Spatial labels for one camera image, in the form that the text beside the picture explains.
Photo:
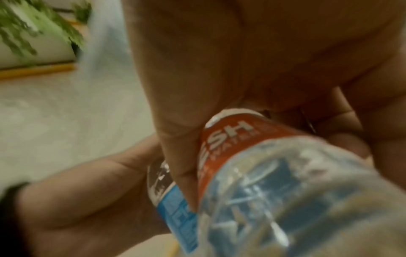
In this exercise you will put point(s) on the black wristband with markers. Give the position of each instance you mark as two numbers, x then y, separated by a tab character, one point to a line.
9	220

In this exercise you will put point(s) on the person's left hand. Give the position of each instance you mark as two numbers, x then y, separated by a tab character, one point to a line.
88	200

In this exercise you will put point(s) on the person's right hand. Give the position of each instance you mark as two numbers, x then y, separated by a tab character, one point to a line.
253	50

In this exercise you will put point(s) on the green fern plant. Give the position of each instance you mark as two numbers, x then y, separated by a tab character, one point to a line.
25	25

